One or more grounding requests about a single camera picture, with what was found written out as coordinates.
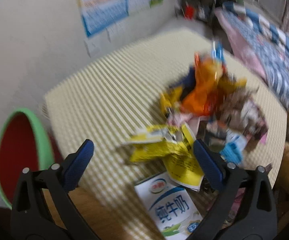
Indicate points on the bed with patterned quilt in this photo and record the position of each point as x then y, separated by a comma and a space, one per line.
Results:
259, 44

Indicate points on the red bin green rim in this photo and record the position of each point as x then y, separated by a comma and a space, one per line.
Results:
23, 143

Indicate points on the yellow checkered mat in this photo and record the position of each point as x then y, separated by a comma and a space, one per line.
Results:
139, 86

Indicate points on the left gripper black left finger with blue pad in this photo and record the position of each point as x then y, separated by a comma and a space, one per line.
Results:
42, 207

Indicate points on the blue educational wall poster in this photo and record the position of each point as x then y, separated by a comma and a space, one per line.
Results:
97, 15

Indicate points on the white blue milk carton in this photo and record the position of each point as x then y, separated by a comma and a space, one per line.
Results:
169, 205

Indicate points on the pink wrapper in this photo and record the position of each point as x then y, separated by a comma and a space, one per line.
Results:
178, 119

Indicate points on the orange snack wrapper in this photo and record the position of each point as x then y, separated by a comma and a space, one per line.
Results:
203, 99

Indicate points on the yellow snack wrapper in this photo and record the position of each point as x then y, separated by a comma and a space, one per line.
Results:
174, 146

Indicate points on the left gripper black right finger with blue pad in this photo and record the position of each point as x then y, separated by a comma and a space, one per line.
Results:
256, 217

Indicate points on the dark storage shelf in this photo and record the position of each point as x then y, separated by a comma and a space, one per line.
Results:
196, 10

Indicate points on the blue white small wrapper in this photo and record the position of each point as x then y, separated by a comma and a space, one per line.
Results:
235, 144

